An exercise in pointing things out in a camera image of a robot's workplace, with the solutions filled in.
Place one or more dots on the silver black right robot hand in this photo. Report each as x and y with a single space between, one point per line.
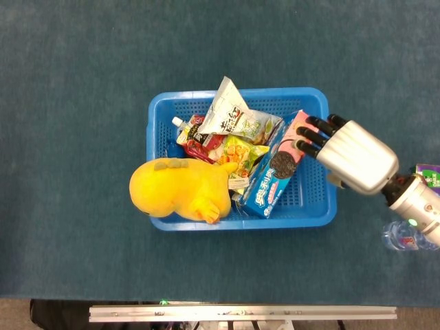
361 158

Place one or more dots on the purple and green snack box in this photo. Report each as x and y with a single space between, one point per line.
429 172

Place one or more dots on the clear water bottle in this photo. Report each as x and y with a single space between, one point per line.
395 237

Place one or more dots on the pink and blue cookie box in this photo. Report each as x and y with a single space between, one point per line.
271 192

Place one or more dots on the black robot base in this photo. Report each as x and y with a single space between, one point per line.
58 314

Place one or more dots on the green orange snack bag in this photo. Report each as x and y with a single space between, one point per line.
240 154

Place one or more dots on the white snack bag black calligraphy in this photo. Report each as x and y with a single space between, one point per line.
223 113

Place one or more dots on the red jelly pouch white spout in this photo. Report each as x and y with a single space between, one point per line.
197 148

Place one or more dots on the blue plastic perforated basket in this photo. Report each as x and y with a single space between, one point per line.
192 225

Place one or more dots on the yellow plush dinosaur toy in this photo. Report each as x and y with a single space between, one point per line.
172 189

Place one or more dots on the teal table cloth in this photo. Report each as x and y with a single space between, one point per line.
68 172

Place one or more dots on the aluminium profile rail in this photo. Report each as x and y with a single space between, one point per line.
240 313

